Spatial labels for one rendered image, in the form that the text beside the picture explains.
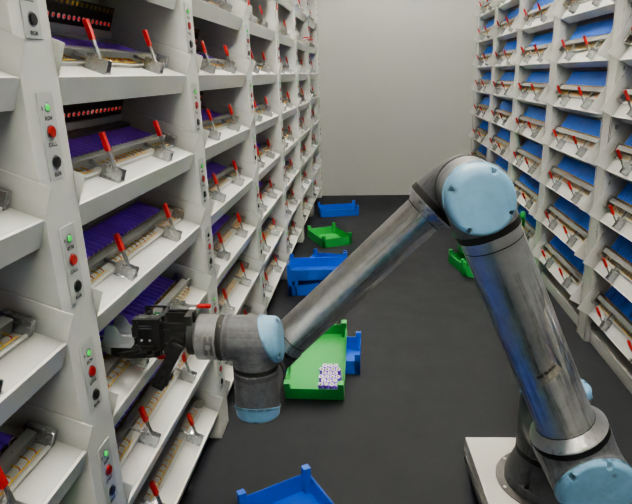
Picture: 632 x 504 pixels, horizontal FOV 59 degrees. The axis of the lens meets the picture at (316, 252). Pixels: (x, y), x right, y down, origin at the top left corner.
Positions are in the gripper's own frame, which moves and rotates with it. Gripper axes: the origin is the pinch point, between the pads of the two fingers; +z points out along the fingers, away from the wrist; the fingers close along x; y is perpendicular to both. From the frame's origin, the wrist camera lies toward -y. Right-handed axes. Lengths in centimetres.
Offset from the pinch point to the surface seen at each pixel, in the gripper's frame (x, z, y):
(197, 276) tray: -45.2, -6.5, -2.0
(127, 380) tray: 3.9, -6.4, -5.8
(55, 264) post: 24.1, -7.8, 25.3
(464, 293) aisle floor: -166, -102, -54
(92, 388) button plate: 20.3, -8.3, 2.4
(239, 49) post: -116, -7, 60
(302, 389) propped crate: -66, -32, -50
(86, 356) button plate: 20.5, -8.2, 8.4
